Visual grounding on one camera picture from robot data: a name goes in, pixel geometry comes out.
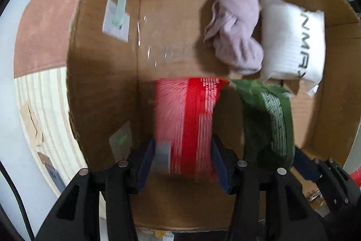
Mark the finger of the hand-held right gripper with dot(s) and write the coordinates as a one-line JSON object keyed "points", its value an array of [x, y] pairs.
{"points": [[306, 168]]}

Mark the white sock with black print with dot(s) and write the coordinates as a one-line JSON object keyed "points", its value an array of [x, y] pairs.
{"points": [[290, 40]]}

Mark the pink suede cushion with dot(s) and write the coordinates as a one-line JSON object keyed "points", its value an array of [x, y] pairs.
{"points": [[48, 26]]}

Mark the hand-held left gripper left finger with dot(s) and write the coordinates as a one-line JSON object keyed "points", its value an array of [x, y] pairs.
{"points": [[147, 164]]}

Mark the lavender fuzzy cloth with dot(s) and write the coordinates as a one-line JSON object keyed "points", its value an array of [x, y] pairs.
{"points": [[238, 29]]}

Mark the red object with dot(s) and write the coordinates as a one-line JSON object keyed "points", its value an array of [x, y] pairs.
{"points": [[356, 176]]}

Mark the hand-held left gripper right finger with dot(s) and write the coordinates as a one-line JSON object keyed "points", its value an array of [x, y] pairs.
{"points": [[220, 166]]}

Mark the cream striped printed cloth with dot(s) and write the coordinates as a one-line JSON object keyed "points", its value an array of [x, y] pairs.
{"points": [[48, 116]]}

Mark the brown cardboard box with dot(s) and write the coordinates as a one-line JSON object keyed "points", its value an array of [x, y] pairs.
{"points": [[174, 32]]}

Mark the red striped sock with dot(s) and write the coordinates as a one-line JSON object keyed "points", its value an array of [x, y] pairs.
{"points": [[186, 128]]}

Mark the green patterned sock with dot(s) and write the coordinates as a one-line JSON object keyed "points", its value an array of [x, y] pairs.
{"points": [[266, 123]]}

